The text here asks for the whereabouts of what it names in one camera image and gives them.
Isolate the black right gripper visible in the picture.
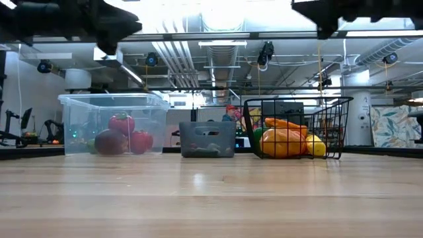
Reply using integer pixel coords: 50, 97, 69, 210
291, 0, 364, 40

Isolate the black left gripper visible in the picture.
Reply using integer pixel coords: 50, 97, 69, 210
79, 3, 143, 56

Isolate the dark maroon plum fruit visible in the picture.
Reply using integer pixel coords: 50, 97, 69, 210
94, 128, 129, 155

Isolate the large green bell pepper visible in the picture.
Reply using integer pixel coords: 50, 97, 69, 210
252, 127, 269, 155

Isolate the large yellow corn cob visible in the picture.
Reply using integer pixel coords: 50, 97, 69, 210
304, 134, 327, 157

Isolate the orange bell pepper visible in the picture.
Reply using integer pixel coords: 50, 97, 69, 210
259, 128, 307, 159

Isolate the white ceiling air unit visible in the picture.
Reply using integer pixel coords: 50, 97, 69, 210
93, 44, 124, 67

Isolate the black ceiling reel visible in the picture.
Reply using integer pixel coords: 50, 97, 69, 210
36, 59, 53, 74
382, 52, 399, 65
145, 52, 159, 67
256, 40, 275, 66

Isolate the black overhead light beam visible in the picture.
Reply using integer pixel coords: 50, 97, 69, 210
0, 29, 423, 44

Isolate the clear plastic bin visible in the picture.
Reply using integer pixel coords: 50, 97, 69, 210
58, 93, 171, 156

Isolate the black monitor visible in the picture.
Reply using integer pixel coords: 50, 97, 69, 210
260, 100, 305, 130

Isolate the white round column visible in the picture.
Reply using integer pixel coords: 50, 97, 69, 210
343, 71, 373, 145

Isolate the person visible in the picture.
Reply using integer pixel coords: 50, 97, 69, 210
221, 104, 239, 122

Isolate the gray plastic bin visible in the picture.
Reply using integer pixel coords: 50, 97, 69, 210
178, 120, 237, 158

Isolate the small white box device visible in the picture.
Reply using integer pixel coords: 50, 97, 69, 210
235, 136, 251, 149

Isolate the yellow hanging cord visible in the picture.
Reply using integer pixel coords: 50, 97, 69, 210
315, 38, 324, 110

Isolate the silver spiral duct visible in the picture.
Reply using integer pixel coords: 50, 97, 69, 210
355, 36, 419, 66

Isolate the black wire basket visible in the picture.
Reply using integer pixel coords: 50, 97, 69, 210
243, 96, 354, 160

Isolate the silver ventilation duct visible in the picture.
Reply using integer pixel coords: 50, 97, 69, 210
205, 45, 239, 104

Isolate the colourful wall poster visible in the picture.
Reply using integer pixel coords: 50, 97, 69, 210
235, 106, 262, 133

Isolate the leaf pattern wall panel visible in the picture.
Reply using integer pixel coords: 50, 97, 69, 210
369, 104, 423, 142

